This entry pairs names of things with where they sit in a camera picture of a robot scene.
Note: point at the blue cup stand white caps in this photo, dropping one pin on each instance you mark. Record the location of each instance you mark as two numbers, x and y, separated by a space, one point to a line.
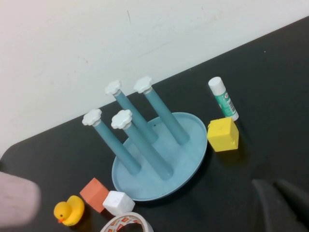
183 154

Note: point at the pink plastic cup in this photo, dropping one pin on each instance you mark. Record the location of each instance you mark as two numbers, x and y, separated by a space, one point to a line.
17 200

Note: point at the orange foam block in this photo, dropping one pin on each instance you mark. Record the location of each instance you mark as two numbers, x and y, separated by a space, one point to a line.
93 195

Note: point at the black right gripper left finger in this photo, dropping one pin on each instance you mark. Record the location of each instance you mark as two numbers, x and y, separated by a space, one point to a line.
275 212

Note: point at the clear tape roll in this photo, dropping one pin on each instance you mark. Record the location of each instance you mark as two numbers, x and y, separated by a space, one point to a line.
116 223

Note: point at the yellow rubber duck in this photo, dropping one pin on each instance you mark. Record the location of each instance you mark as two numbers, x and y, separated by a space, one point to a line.
72 210

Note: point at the white foam block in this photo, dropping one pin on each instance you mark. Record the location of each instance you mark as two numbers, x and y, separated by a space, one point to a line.
118 203

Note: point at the green white glue stick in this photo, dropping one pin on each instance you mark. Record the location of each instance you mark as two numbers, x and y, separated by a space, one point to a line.
224 100

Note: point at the yellow foam cube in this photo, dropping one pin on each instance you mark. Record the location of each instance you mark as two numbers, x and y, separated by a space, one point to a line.
222 135

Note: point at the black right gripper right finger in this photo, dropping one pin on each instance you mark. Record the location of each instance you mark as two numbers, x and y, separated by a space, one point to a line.
297 195

